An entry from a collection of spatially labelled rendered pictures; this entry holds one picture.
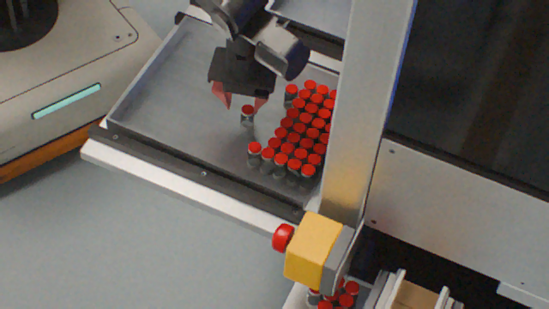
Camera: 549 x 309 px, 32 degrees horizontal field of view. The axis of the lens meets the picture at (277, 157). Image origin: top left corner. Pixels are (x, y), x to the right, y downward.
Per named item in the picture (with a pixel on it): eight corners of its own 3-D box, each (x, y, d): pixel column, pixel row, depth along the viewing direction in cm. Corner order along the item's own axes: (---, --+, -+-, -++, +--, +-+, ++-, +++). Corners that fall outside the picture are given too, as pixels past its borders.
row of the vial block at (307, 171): (353, 115, 158) (357, 97, 155) (309, 194, 148) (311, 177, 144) (340, 110, 159) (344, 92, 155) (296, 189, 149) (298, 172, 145)
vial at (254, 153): (262, 162, 151) (264, 144, 148) (256, 172, 150) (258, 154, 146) (250, 156, 152) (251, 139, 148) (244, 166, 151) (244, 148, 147)
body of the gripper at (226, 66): (273, 96, 144) (275, 63, 138) (206, 85, 145) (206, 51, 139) (280, 65, 148) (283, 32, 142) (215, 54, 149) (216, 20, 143)
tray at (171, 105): (364, 100, 161) (367, 87, 158) (300, 215, 146) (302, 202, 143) (185, 29, 168) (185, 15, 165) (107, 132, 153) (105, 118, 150)
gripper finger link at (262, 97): (265, 130, 151) (268, 91, 143) (220, 122, 151) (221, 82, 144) (273, 97, 155) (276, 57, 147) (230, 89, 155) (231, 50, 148)
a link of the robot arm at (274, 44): (247, -36, 132) (207, 9, 130) (312, 5, 128) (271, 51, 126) (260, 11, 143) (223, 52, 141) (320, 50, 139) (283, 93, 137)
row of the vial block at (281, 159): (328, 105, 159) (331, 87, 156) (282, 183, 149) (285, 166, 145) (316, 100, 160) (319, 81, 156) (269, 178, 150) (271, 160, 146)
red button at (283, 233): (304, 241, 132) (307, 226, 129) (292, 263, 130) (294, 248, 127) (279, 231, 133) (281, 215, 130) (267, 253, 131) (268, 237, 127)
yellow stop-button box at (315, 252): (350, 257, 133) (357, 228, 127) (330, 298, 129) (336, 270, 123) (300, 235, 134) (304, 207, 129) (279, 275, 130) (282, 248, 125)
